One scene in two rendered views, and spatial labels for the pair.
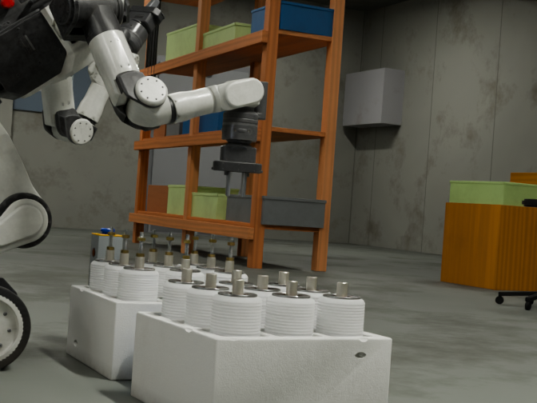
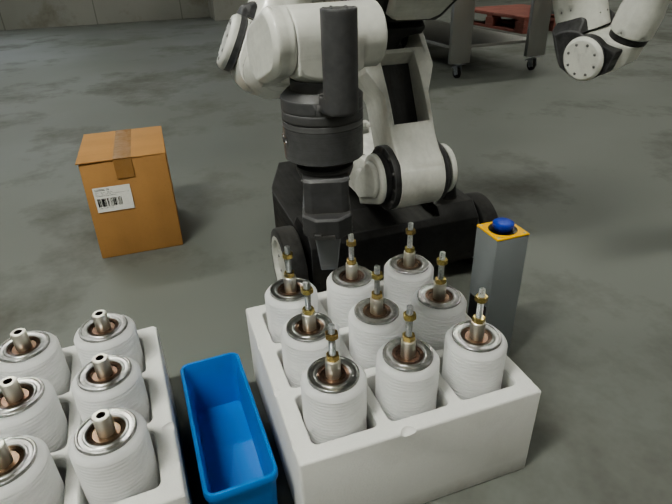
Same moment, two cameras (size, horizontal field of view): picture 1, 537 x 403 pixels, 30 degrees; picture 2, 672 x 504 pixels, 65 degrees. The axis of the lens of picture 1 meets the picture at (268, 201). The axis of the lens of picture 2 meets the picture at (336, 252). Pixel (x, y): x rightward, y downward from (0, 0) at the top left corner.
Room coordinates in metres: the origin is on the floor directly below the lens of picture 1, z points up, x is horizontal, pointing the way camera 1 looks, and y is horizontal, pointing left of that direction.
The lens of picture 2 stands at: (2.59, -0.48, 0.78)
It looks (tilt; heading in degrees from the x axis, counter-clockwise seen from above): 30 degrees down; 98
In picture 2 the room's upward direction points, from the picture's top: 2 degrees counter-clockwise
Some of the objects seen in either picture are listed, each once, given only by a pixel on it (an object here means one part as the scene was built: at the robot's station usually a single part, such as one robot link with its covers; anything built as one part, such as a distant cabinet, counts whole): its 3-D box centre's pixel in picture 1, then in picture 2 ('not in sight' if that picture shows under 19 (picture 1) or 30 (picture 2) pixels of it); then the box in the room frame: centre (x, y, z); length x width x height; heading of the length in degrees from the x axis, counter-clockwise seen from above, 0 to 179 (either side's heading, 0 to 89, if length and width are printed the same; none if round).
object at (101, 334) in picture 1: (163, 329); (376, 382); (2.55, 0.24, 0.09); 0.39 x 0.39 x 0.18; 26
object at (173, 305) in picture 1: (183, 325); (116, 369); (2.11, 0.16, 0.16); 0.10 x 0.10 x 0.18
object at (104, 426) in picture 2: (284, 279); (103, 424); (2.22, -0.05, 0.26); 0.02 x 0.02 x 0.03
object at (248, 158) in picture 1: (238, 148); (326, 168); (2.50, 0.08, 0.56); 0.13 x 0.10 x 0.12; 99
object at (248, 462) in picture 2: not in sight; (228, 438); (2.31, 0.12, 0.06); 0.30 x 0.11 x 0.12; 118
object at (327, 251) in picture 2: (244, 185); (328, 247); (2.50, 0.06, 0.47); 0.03 x 0.02 x 0.06; 9
